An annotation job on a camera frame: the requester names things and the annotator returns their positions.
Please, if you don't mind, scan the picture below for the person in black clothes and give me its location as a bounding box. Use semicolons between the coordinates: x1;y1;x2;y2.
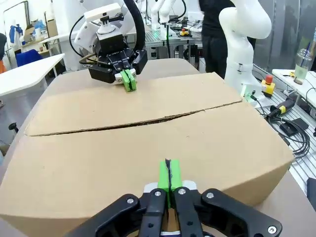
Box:
198;0;238;80

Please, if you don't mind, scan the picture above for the white rounded table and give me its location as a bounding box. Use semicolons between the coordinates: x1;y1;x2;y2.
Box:
0;53;66;97

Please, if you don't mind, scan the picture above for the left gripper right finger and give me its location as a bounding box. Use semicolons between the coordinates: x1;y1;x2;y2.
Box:
169;159;282;237

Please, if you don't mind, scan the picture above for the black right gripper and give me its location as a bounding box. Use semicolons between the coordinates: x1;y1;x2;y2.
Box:
88;33;149;93

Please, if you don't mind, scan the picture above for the small background cardboard box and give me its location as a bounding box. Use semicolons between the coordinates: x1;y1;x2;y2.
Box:
45;18;59;38

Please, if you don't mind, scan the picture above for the white desk with rounded edge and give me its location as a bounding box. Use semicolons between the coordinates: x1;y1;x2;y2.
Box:
271;68;316;110

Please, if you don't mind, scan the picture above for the blue chair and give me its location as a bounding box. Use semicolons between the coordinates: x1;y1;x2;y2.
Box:
15;48;44;68

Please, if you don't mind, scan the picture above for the flat black adapter box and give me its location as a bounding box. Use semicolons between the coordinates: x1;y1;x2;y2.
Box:
279;118;310;135

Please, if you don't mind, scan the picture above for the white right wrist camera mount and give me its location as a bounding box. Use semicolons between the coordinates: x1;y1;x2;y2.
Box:
83;2;124;34

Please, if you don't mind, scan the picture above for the black cable bundle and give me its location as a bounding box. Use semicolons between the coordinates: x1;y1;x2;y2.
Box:
256;98;312;159

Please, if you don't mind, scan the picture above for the thin black right gripper cable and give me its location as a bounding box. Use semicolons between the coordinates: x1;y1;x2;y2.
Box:
69;14;86;60

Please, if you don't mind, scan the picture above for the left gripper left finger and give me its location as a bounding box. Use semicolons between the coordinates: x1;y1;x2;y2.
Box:
66;158;171;237

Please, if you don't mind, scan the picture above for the large brown cardboard box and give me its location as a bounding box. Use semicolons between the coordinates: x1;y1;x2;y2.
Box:
0;72;296;237

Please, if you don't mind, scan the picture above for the aluminium profile robot table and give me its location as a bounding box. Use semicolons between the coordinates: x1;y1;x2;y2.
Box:
254;86;316;191

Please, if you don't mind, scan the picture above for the clear plastic cup with straw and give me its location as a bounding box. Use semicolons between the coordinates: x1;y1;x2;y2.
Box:
293;41;313;86

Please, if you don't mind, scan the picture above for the yellow red emergency stop button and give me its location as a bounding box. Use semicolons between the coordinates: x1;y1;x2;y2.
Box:
261;75;276;98

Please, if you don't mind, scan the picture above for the black right arm cable sleeve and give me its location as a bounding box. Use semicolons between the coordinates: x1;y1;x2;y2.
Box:
123;0;147;53

